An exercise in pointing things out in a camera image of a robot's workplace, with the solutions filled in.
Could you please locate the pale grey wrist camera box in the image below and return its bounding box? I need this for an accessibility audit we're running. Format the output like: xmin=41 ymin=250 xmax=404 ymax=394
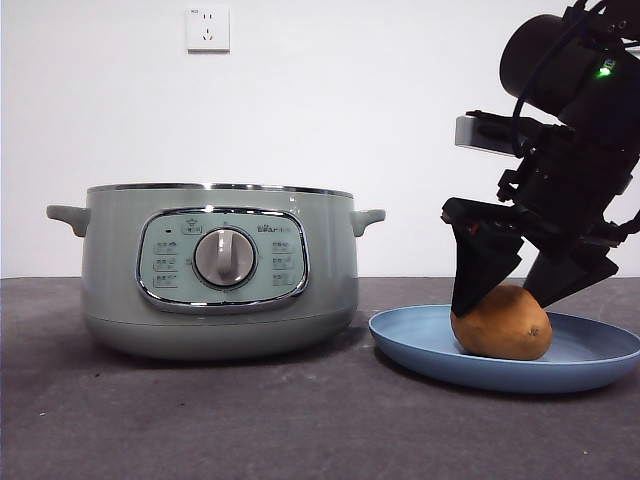
xmin=454 ymin=112 xmax=527 ymax=159

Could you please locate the pale green electric steamer pot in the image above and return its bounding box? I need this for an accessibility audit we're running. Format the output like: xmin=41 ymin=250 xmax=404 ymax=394
xmin=46 ymin=183 xmax=386 ymax=362

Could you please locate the blue round plate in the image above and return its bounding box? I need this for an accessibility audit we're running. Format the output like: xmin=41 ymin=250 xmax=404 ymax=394
xmin=368 ymin=304 xmax=640 ymax=394

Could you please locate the white wall socket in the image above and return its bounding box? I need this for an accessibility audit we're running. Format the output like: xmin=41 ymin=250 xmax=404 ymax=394
xmin=186 ymin=5 xmax=232 ymax=54

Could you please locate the brown potato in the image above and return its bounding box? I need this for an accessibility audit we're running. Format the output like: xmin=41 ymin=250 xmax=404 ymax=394
xmin=450 ymin=284 xmax=554 ymax=360

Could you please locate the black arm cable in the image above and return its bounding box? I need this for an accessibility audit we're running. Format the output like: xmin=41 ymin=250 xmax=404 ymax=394
xmin=509 ymin=0 xmax=619 ymax=157

